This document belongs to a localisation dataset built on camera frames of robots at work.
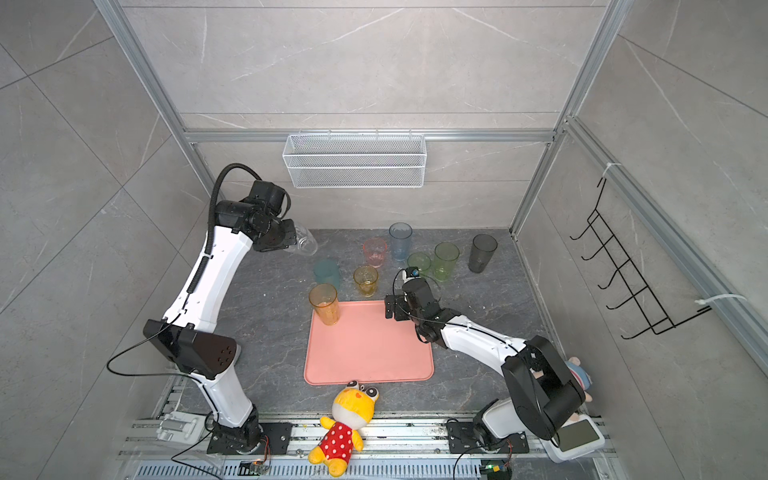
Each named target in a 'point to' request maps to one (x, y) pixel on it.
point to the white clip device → (181, 426)
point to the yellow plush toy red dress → (352, 408)
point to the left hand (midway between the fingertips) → (286, 232)
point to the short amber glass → (366, 278)
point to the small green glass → (420, 260)
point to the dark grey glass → (483, 247)
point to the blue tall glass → (400, 235)
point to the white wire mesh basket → (354, 160)
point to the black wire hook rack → (612, 249)
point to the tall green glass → (446, 256)
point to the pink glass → (375, 250)
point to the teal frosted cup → (327, 271)
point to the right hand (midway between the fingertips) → (398, 296)
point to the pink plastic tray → (366, 347)
